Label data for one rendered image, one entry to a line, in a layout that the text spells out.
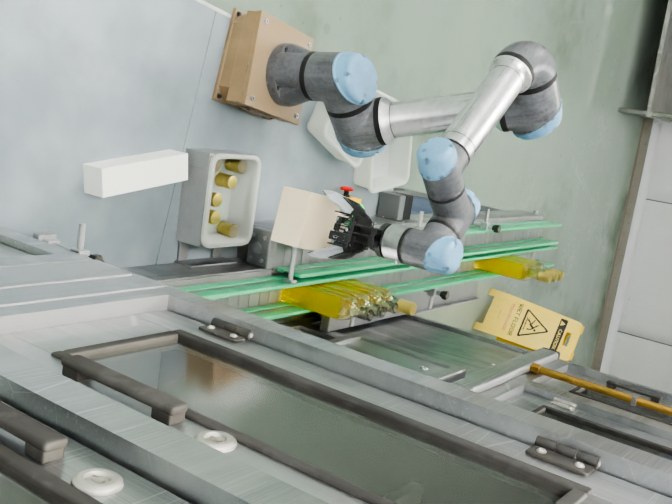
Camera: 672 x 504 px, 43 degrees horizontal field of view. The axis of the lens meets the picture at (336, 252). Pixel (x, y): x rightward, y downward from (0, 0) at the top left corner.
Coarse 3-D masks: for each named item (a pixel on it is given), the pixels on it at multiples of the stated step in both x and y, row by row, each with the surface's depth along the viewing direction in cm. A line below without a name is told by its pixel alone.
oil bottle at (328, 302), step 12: (288, 288) 218; (300, 288) 216; (312, 288) 214; (324, 288) 216; (288, 300) 218; (300, 300) 216; (312, 300) 214; (324, 300) 211; (336, 300) 209; (348, 300) 209; (324, 312) 212; (336, 312) 209; (348, 312) 208
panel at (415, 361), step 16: (352, 336) 230; (368, 336) 233; (368, 352) 220; (384, 352) 222; (400, 352) 225; (416, 352) 224; (416, 368) 212; (432, 368) 215; (448, 368) 214; (464, 368) 217
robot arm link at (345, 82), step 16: (320, 64) 195; (336, 64) 193; (352, 64) 192; (368, 64) 196; (304, 80) 197; (320, 80) 195; (336, 80) 192; (352, 80) 192; (368, 80) 196; (320, 96) 198; (336, 96) 195; (352, 96) 193; (368, 96) 197; (336, 112) 199; (352, 112) 198
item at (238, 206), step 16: (224, 160) 208; (256, 160) 206; (208, 176) 195; (240, 176) 210; (256, 176) 208; (208, 192) 195; (224, 192) 210; (240, 192) 211; (256, 192) 209; (208, 208) 196; (224, 208) 211; (240, 208) 211; (208, 224) 208; (240, 224) 212; (208, 240) 202; (224, 240) 206; (240, 240) 209
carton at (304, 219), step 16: (288, 192) 181; (304, 192) 179; (288, 208) 181; (304, 208) 179; (320, 208) 182; (336, 208) 187; (288, 224) 181; (304, 224) 179; (320, 224) 183; (272, 240) 183; (288, 240) 180; (304, 240) 180; (320, 240) 185
